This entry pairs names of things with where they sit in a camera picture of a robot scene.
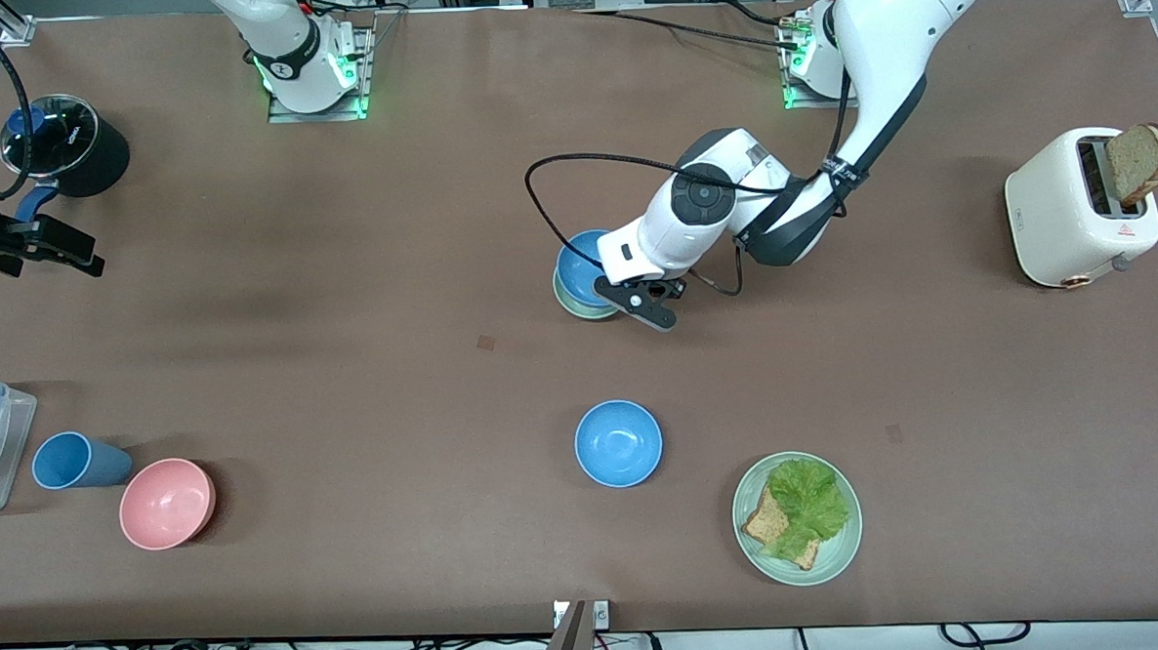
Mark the brown toast slice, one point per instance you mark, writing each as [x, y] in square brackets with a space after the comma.
[766, 524]

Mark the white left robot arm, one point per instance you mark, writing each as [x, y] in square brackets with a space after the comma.
[880, 48]

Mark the metal base plate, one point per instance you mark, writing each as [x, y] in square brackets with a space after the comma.
[282, 116]
[804, 103]

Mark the blue bowl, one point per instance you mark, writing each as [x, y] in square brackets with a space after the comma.
[581, 261]
[618, 443]

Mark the white pole bracket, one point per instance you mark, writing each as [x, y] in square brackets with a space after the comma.
[601, 614]

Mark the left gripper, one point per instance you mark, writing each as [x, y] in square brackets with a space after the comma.
[658, 290]

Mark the blue cup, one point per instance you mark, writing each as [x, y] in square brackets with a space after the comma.
[96, 465]

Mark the brown bread slice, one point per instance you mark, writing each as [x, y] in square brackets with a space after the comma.
[1139, 164]

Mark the green bowl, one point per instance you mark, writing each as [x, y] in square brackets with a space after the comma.
[578, 310]

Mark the white toaster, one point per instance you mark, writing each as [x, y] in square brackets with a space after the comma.
[1053, 216]

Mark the green lettuce leaf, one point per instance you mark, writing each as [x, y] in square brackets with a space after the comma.
[811, 500]

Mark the brown tape patch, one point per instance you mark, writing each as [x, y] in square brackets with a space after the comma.
[487, 343]

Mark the green plate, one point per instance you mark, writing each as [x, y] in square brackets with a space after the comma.
[834, 560]

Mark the glass pot lid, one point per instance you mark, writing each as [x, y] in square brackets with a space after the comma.
[62, 133]

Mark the pink bowl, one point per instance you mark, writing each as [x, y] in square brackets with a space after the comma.
[165, 504]

